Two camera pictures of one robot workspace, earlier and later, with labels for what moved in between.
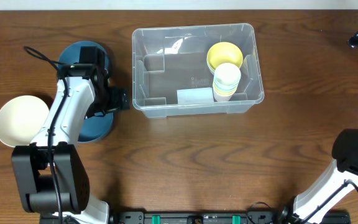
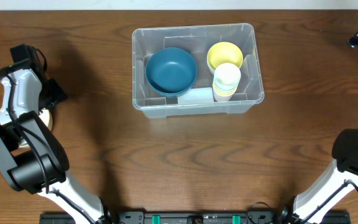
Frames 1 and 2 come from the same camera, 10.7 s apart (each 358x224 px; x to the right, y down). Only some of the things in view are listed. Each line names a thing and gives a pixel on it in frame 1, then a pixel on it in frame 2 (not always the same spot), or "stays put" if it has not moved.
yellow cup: [224, 92] stays put
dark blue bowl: [70, 53] to [171, 71]
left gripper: [120, 99] to [56, 94]
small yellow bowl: [224, 53] stays put
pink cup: [219, 98] stays put
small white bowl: [211, 70] stays put
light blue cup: [225, 89] stays put
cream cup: [227, 74] stays put
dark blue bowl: [94, 127] to [171, 87]
